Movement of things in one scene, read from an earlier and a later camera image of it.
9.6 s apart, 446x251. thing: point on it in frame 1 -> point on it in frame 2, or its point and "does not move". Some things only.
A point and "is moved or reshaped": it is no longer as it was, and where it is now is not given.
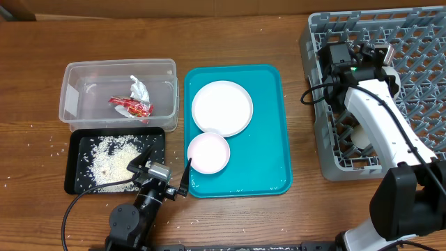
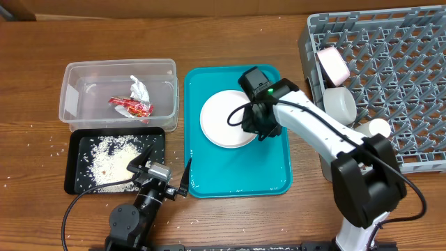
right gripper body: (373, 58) -> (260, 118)
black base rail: (304, 247) does not move
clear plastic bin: (88, 86) does not move
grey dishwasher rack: (417, 36) does not move
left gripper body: (168, 191) does not move
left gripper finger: (183, 187) does not move
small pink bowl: (209, 153) is moved or reshaped
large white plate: (222, 107) is moved or reshaped
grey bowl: (391, 72) -> (339, 104)
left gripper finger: (139, 163) does not move
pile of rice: (111, 157) does not move
